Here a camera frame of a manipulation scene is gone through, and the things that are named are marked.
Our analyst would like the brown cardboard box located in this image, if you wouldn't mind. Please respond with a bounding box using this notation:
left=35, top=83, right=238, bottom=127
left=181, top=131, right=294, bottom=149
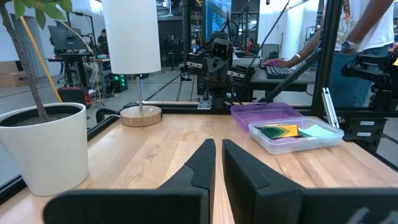
left=0, top=60, right=29, bottom=88

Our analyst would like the grey desk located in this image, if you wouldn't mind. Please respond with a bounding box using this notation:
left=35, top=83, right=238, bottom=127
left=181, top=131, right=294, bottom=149
left=248, top=57, right=318, bottom=102

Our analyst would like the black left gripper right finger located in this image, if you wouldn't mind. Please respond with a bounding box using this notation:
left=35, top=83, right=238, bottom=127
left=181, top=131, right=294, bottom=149
left=222, top=139, right=398, bottom=224

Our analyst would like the black computer keyboard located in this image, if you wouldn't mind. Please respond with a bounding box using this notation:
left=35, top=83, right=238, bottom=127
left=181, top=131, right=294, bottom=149
left=266, top=65, right=295, bottom=80

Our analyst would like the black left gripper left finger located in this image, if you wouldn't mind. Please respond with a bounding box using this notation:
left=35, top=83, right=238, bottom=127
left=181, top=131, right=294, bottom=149
left=43, top=138, right=217, bottom=224

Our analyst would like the white plant pot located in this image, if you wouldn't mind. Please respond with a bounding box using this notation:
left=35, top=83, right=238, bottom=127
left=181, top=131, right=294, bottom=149
left=0, top=102, right=90, bottom=197

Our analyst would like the person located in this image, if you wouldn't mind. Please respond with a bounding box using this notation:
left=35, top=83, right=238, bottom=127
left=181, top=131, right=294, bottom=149
left=96, top=28, right=110, bottom=56
left=292, top=0, right=396, bottom=108

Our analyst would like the silver aluminium extrusion bar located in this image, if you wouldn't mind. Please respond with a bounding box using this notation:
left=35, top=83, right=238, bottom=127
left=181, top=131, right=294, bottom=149
left=322, top=87, right=340, bottom=128

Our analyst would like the small green leafy tree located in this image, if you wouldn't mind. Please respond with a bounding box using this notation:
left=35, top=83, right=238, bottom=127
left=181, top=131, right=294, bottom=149
left=0, top=0, right=74, bottom=124

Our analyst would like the black frame clamp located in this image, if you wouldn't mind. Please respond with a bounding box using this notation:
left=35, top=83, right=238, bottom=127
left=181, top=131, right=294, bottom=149
left=95, top=108, right=121, bottom=124

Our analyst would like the person's wristwatch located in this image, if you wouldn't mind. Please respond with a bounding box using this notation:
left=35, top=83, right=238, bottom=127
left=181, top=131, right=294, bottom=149
left=341, top=40, right=358, bottom=52

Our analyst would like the dark computer monitor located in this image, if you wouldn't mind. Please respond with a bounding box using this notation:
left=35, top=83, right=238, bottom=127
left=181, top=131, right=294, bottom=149
left=48, top=25, right=85, bottom=50

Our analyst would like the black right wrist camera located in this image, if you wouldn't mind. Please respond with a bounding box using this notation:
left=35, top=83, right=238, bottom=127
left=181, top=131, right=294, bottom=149
left=211, top=37, right=233, bottom=58

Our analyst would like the yellow green crayon box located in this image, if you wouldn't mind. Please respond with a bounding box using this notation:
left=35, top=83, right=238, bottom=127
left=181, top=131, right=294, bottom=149
left=255, top=123, right=300, bottom=140

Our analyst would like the white-shade lamp with wooden base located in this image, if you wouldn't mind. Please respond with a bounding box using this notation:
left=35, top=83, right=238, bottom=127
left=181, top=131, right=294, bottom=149
left=101, top=0, right=163, bottom=128

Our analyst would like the clear pencil case purple lid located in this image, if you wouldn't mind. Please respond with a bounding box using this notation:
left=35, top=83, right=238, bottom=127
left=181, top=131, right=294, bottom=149
left=230, top=101, right=345, bottom=156

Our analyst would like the yellow hose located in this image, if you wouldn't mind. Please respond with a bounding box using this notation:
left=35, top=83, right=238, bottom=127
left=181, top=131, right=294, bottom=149
left=19, top=15, right=63, bottom=103

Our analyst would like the person's hand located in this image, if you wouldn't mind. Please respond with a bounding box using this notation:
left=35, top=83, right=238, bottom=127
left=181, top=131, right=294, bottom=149
left=262, top=57, right=294, bottom=68

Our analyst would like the teal sticky note pad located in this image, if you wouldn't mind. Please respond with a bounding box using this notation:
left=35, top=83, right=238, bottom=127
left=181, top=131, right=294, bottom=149
left=298, top=124, right=335, bottom=138

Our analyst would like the black computer with green lights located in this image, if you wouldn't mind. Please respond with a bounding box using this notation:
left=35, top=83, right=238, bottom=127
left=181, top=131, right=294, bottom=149
left=111, top=73, right=128, bottom=93

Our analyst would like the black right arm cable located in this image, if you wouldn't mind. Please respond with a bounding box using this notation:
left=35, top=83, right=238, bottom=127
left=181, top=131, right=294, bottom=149
left=198, top=12, right=241, bottom=60

